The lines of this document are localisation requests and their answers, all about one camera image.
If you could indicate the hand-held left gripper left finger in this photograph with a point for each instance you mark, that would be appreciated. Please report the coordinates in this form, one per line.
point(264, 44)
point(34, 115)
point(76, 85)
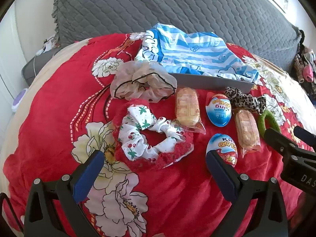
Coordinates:
point(88, 175)

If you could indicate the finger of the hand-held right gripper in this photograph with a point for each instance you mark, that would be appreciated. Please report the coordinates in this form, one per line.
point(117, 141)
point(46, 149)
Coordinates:
point(305, 134)
point(279, 140)

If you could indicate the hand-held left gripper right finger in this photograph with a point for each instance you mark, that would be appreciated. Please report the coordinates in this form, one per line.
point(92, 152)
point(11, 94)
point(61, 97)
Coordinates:
point(222, 177)

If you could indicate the green fuzzy scrunchie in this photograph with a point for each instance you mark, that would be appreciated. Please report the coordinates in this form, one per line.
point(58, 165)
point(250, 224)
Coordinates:
point(261, 123)

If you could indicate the blue red toy egg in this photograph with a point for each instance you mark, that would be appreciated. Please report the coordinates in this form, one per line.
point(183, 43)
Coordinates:
point(218, 111)
point(222, 145)

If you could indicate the yellow cake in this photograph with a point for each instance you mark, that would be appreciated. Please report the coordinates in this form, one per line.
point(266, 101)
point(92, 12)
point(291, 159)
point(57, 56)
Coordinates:
point(246, 133)
point(186, 106)

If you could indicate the leopard print scrunchie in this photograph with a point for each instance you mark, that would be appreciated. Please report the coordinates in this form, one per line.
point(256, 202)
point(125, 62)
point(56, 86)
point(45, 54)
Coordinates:
point(244, 101)

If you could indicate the red fuzzy scrunchie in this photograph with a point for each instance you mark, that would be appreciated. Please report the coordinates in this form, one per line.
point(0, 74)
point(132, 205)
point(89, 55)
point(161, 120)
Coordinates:
point(172, 158)

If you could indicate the white cherry print scrunchie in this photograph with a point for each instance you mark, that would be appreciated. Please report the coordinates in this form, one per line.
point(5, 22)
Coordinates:
point(133, 118)

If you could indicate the beige sheer scrunchie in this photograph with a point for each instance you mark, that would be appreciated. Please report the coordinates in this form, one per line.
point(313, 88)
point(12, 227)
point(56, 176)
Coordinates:
point(158, 91)

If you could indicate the pile of clothes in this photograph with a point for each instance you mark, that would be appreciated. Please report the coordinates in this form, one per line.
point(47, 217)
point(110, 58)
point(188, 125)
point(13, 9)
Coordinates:
point(306, 66)

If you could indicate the red floral blanket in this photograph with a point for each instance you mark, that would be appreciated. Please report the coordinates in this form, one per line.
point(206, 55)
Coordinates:
point(61, 98)

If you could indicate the purple white round object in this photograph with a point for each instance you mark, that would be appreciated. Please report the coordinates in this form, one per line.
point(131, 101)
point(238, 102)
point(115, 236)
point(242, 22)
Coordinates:
point(18, 101)

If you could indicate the grey padded seat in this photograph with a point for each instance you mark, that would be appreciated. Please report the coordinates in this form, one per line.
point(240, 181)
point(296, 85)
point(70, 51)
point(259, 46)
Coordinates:
point(30, 71)

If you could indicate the blue striped cartoon cloth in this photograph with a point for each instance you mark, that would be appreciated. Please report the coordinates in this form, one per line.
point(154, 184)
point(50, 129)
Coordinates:
point(192, 51)

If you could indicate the white floral cloth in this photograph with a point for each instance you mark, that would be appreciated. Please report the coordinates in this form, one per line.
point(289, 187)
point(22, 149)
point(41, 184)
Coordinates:
point(48, 45)

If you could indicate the grey quilted bed cover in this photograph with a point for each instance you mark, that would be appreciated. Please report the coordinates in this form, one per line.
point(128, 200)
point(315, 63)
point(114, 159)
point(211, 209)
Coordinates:
point(148, 9)

